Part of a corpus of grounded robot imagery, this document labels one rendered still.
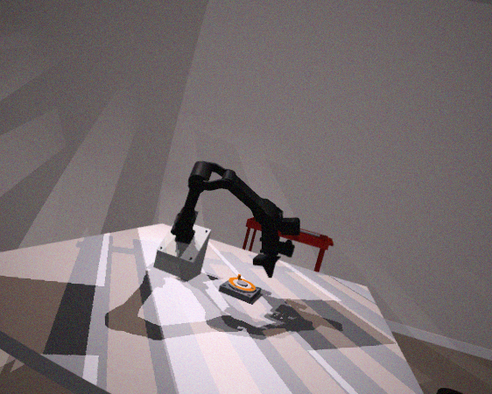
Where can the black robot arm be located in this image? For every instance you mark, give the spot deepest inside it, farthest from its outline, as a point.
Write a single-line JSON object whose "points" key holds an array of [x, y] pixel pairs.
{"points": [[265, 212]]}

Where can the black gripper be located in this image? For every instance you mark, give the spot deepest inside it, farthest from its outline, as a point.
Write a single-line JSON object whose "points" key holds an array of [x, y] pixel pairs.
{"points": [[268, 260]]}

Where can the orange round plate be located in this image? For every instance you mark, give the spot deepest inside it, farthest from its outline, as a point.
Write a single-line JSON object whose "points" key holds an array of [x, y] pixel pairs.
{"points": [[250, 288]]}

